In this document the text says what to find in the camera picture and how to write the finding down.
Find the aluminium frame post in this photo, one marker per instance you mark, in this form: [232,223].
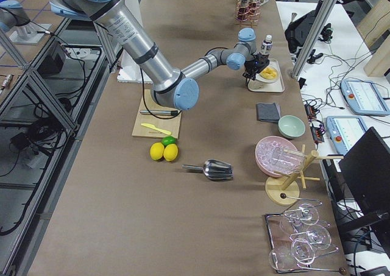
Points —
[319,23]

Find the yellow plastic knife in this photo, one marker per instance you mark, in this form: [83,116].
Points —
[153,127]

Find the black backpack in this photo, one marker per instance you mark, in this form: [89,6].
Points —
[297,31]

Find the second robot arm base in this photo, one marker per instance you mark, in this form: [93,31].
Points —
[15,18]

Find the teach pendant near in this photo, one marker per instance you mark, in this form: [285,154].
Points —
[345,131]

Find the glass rack tray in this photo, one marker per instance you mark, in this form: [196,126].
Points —
[299,239]

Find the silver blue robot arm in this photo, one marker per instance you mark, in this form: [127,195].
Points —
[172,87]

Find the teach pendant far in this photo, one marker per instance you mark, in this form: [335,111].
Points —
[363,98]

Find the mint green bowl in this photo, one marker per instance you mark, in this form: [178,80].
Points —
[291,126]

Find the cream rabbit tray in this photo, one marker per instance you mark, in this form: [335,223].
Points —
[276,87]

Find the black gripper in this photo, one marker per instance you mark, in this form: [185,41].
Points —
[253,66]

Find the yellow lemon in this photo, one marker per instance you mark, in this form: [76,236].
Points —
[171,152]
[156,151]

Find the green lime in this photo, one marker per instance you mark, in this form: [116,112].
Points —
[168,140]

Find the wooden cup tree stand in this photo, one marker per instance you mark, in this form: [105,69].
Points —
[285,190]

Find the metal ice scoop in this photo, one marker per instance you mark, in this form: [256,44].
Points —
[214,170]

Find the copper wire bottle rack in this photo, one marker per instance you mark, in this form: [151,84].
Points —
[251,18]

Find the tea bottle on tray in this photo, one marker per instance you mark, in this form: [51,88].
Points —
[266,46]

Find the yellow lemon lower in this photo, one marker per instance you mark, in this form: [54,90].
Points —
[171,152]

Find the black monitor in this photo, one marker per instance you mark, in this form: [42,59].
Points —
[365,169]

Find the steel cylinder muddler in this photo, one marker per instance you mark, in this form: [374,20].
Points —
[159,112]

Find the pink bowl with ice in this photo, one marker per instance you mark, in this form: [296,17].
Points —
[276,155]

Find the teach pendant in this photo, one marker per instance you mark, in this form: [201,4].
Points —
[345,131]
[363,98]

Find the grey folded cloth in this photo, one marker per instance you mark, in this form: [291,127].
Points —
[268,112]

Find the yellow lemon upper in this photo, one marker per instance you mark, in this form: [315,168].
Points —
[156,151]

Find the white round plate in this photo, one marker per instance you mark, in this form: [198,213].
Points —
[259,78]

